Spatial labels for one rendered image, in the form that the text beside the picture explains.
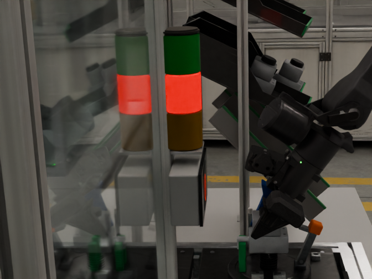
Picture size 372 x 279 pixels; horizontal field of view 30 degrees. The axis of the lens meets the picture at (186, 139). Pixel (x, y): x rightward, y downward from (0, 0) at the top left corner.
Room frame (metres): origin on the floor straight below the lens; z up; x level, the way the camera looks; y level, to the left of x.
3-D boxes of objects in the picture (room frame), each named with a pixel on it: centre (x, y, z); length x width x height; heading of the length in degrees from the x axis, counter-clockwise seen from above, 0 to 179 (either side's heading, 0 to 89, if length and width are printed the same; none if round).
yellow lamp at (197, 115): (0.89, 0.00, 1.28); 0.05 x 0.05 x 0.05
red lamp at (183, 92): (0.89, 0.00, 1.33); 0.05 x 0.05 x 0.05
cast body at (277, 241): (1.07, -0.12, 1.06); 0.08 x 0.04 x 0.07; 85
